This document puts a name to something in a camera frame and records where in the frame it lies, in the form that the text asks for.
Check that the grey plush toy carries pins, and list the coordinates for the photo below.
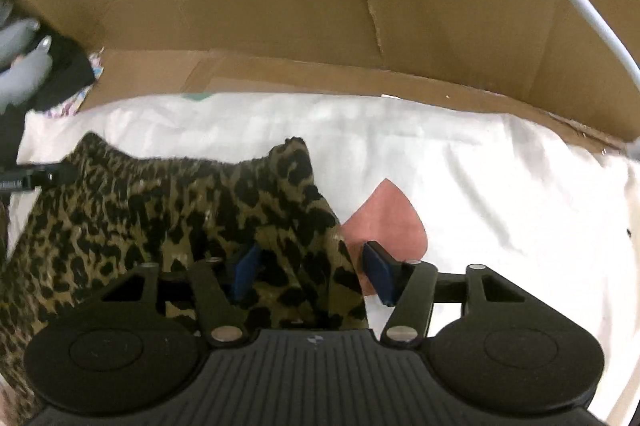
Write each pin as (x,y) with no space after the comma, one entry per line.
(25,70)

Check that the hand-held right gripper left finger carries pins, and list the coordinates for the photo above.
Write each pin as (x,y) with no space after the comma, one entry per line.
(245,273)

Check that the black cloth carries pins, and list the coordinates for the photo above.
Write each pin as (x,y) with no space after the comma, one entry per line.
(65,65)

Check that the leopard print garment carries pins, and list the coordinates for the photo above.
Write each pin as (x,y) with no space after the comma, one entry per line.
(125,216)

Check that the white printed bed sheet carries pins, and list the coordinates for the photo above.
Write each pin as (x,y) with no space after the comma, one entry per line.
(450,165)

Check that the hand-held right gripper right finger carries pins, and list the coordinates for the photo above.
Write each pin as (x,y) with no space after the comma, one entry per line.
(377,273)

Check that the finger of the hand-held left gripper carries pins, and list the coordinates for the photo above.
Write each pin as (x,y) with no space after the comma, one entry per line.
(25,180)

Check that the floral patterned cloth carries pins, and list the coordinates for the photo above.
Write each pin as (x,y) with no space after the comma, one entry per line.
(75,103)

